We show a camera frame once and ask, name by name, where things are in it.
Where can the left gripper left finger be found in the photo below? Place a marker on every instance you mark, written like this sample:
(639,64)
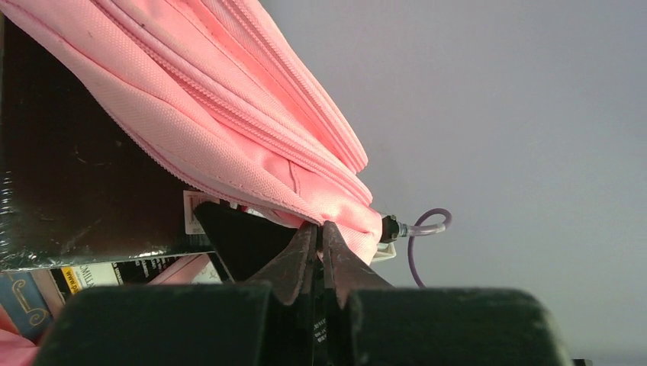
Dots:
(267,320)

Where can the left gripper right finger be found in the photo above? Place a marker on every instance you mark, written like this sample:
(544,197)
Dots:
(370,322)

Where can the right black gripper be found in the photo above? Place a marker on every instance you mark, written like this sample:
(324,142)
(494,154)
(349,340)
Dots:
(242,243)

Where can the pink school backpack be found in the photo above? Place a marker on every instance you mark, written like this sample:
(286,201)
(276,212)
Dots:
(213,92)

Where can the black paperback book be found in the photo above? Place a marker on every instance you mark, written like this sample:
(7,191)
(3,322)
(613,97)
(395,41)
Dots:
(75,188)

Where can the dark blue book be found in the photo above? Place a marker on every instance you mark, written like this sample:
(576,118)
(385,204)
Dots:
(26,308)

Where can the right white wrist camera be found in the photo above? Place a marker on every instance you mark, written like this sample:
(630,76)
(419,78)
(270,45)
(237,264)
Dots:
(390,232)

